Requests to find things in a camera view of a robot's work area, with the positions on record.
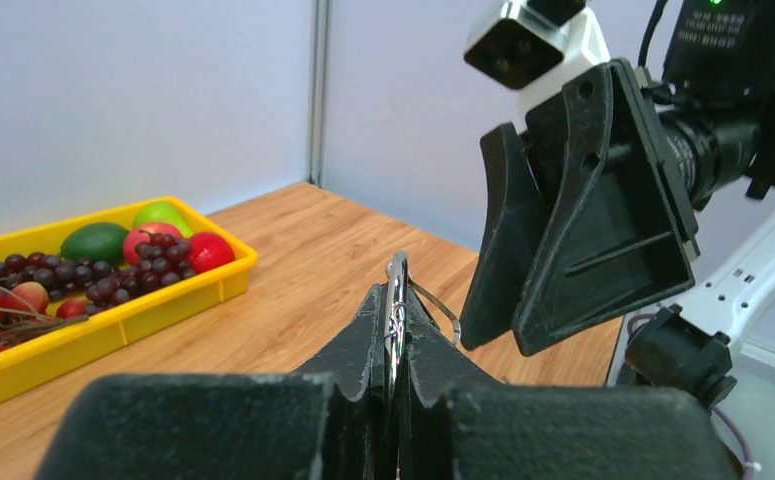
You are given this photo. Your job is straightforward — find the large silver keyring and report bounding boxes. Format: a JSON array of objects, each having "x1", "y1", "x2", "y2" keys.
[{"x1": 383, "y1": 250, "x2": 462, "y2": 409}]

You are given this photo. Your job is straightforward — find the red apple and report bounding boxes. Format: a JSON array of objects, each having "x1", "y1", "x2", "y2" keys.
[{"x1": 122, "y1": 222, "x2": 183, "y2": 265}]

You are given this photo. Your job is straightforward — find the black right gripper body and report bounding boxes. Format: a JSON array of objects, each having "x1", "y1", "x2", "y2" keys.
[{"x1": 632, "y1": 66, "x2": 769, "y2": 213}]

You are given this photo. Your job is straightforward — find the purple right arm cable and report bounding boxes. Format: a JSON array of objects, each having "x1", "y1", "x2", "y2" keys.
[{"x1": 625, "y1": 311, "x2": 763, "y2": 480}]

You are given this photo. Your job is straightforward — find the green pear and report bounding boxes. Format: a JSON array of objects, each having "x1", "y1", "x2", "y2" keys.
[{"x1": 132, "y1": 201, "x2": 194, "y2": 238}]

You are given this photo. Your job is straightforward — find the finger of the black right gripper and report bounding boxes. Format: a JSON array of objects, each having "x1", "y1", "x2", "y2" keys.
[
  {"x1": 459, "y1": 123, "x2": 549, "y2": 350},
  {"x1": 512, "y1": 59, "x2": 696, "y2": 356}
]

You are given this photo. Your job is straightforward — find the yellow fruit tray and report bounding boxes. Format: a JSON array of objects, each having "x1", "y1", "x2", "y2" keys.
[{"x1": 0, "y1": 195, "x2": 260, "y2": 421}]

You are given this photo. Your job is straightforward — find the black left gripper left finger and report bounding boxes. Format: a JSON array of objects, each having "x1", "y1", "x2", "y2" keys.
[{"x1": 36, "y1": 285, "x2": 387, "y2": 479}]

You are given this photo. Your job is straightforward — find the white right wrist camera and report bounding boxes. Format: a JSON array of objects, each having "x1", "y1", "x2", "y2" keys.
[{"x1": 463, "y1": 1, "x2": 610, "y2": 131}]

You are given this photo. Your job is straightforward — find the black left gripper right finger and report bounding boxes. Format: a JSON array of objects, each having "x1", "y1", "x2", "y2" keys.
[{"x1": 399, "y1": 293, "x2": 739, "y2": 479}]

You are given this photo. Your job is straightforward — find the green avocado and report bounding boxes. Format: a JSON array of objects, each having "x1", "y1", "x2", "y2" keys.
[{"x1": 60, "y1": 222, "x2": 129, "y2": 264}]

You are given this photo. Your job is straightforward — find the red tomato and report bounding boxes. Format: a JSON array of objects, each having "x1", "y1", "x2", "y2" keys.
[{"x1": 188, "y1": 232, "x2": 236, "y2": 273}]

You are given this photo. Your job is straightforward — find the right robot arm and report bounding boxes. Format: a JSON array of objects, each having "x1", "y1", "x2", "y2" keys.
[{"x1": 455, "y1": 1, "x2": 775, "y2": 410}]

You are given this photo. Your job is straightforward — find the dark grape bunch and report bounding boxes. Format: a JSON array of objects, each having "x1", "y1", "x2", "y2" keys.
[{"x1": 0, "y1": 233, "x2": 197, "y2": 307}]

